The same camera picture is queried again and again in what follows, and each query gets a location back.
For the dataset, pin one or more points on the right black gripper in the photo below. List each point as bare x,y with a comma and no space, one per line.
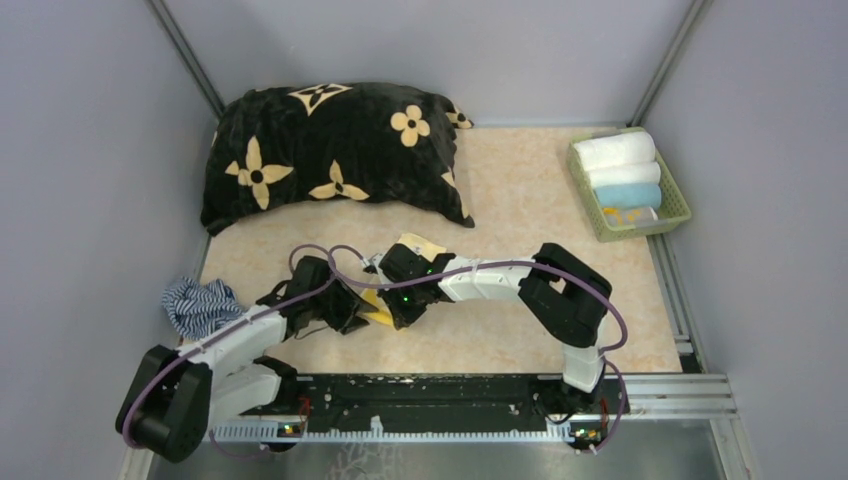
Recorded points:
403,317

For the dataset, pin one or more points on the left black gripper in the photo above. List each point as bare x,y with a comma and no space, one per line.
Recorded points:
351,302

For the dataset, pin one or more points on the pale yellow cream towel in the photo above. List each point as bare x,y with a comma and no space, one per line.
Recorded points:
417,245

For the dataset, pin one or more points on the light blue towel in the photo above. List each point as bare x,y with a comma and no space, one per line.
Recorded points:
629,196

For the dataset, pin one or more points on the yellow grey towel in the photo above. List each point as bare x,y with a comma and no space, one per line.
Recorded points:
625,218

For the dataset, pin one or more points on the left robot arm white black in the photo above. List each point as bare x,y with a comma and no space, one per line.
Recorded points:
178,397

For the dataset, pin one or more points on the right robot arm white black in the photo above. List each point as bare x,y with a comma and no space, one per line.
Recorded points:
567,297

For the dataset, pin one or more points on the black pillow with tan flowers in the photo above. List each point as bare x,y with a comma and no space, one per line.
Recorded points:
371,142

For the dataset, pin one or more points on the blue white striped towel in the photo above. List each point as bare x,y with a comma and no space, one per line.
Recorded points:
197,310

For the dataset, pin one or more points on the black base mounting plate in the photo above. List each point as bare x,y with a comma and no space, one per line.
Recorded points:
448,403

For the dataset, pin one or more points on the top white rolled towel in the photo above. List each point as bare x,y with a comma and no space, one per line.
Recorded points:
622,149

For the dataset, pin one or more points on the white rolled towel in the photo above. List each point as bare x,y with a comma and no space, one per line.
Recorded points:
648,173
622,149

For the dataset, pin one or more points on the middle white rolled towel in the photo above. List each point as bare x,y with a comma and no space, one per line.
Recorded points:
648,173

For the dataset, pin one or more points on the white toothed cable strip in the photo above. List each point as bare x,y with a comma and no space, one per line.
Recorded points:
271,431

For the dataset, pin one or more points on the aluminium frame rail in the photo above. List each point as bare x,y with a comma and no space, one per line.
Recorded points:
680,396

